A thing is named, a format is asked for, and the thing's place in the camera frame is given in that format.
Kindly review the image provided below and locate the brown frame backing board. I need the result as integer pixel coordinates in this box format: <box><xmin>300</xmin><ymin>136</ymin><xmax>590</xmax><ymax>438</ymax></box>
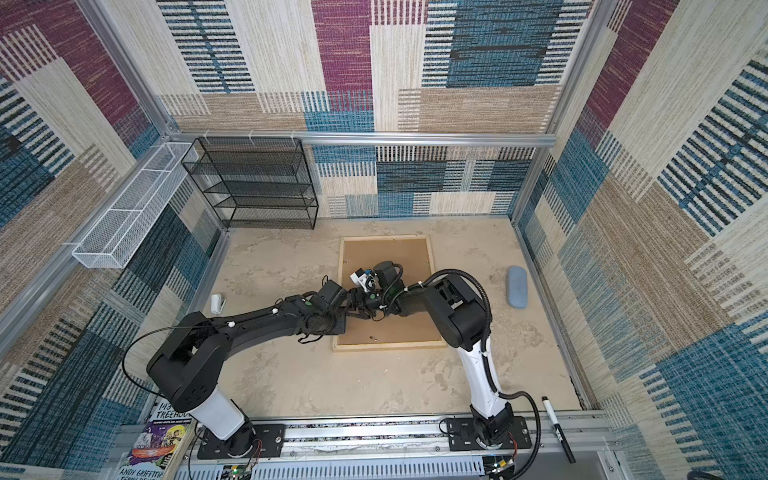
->
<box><xmin>333</xmin><ymin>235</ymin><xmax>446</xmax><ymax>352</ymax></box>

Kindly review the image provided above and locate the light wooden picture frame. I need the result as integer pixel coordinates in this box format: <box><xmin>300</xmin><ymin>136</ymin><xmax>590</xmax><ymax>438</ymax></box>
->
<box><xmin>331</xmin><ymin>234</ymin><xmax>448</xmax><ymax>353</ymax></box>

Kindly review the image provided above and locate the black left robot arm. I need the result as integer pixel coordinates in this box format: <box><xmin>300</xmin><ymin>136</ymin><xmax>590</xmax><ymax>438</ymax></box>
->
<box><xmin>137</xmin><ymin>280</ymin><xmax>351</xmax><ymax>460</ymax></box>

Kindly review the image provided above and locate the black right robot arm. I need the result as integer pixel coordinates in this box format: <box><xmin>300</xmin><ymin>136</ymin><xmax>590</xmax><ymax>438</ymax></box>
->
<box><xmin>349</xmin><ymin>261</ymin><xmax>540</xmax><ymax>449</ymax></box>

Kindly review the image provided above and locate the small white plastic device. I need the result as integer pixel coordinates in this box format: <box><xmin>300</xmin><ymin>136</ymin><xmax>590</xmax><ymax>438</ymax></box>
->
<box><xmin>210</xmin><ymin>293</ymin><xmax>226</xmax><ymax>316</ymax></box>

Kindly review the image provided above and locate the grey blue oval case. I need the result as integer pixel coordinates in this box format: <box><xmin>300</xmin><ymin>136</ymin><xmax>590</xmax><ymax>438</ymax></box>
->
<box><xmin>506</xmin><ymin>266</ymin><xmax>528</xmax><ymax>309</ymax></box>

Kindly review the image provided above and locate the black marker pen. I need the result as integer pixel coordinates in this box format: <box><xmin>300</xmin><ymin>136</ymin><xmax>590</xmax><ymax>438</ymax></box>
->
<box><xmin>542</xmin><ymin>396</ymin><xmax>576</xmax><ymax>464</ymax></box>

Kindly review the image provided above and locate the colourful treehouse book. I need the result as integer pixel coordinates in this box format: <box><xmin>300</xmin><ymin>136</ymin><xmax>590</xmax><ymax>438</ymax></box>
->
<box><xmin>115</xmin><ymin>400</ymin><xmax>192</xmax><ymax>479</ymax></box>

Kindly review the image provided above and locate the black wire shelf rack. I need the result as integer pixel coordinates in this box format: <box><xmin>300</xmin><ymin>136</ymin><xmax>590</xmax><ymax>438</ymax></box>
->
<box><xmin>181</xmin><ymin>137</ymin><xmax>319</xmax><ymax>229</ymax></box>

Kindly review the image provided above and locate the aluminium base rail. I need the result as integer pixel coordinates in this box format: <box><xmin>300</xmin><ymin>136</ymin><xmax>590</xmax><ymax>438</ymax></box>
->
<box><xmin>173</xmin><ymin>410</ymin><xmax>613</xmax><ymax>480</ymax></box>

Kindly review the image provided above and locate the white wire mesh basket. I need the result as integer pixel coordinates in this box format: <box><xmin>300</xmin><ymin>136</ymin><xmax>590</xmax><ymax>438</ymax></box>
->
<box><xmin>72</xmin><ymin>142</ymin><xmax>191</xmax><ymax>269</ymax></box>

